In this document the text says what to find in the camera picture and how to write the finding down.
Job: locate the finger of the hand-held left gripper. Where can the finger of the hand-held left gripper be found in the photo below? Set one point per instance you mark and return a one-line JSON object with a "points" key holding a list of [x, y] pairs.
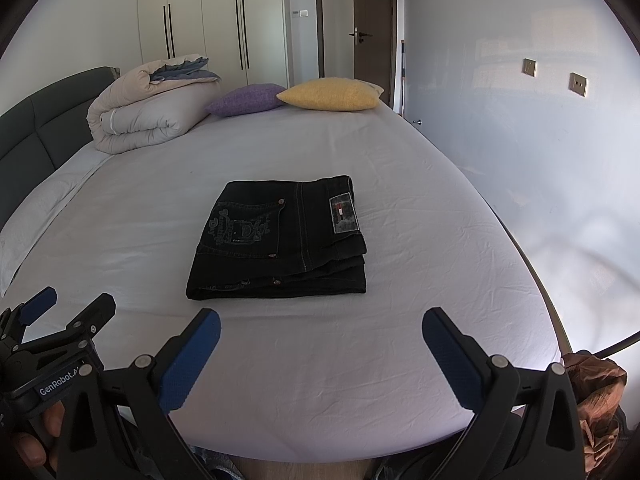
{"points": [[90, 317], [37, 302]]}

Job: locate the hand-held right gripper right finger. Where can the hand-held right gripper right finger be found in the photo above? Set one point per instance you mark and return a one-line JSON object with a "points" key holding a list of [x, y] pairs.
{"points": [[450, 360]]}

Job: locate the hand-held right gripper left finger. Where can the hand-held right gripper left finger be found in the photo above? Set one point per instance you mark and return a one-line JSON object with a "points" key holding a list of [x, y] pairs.
{"points": [[190, 360]]}

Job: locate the black denim pants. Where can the black denim pants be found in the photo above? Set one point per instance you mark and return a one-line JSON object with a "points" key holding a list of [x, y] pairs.
{"points": [[250, 270]]}

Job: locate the person's left hand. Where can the person's left hand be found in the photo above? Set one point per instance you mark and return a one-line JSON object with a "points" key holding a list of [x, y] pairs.
{"points": [[32, 447]]}

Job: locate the bed with white sheet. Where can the bed with white sheet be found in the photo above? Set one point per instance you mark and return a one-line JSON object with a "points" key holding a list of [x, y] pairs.
{"points": [[325, 360]]}

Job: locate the brown garment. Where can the brown garment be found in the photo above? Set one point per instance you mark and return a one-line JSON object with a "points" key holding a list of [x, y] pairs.
{"points": [[595, 390]]}

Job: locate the black curved bar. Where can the black curved bar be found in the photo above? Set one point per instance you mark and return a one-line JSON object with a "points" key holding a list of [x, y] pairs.
{"points": [[617, 344]]}

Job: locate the dark grey headboard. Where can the dark grey headboard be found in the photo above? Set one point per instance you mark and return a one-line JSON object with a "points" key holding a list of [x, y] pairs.
{"points": [[45, 125]]}

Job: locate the folded beige duvet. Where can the folded beige duvet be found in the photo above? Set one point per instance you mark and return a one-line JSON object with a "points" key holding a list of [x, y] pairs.
{"points": [[145, 110]]}

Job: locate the purple pillow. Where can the purple pillow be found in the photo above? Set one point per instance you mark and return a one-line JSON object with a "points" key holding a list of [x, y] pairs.
{"points": [[245, 100]]}

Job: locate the yellow pillow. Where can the yellow pillow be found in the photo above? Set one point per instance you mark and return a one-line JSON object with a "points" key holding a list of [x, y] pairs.
{"points": [[330, 94]]}

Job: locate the cream wardrobe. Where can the cream wardrobe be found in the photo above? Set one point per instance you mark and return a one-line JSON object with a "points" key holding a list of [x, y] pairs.
{"points": [[210, 10]]}

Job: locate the brown door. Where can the brown door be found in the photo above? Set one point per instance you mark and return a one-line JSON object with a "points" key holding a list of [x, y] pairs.
{"points": [[375, 0]]}

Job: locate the brass wall switch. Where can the brass wall switch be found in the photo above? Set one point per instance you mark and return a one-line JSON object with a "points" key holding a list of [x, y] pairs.
{"points": [[529, 67], [578, 84]]}

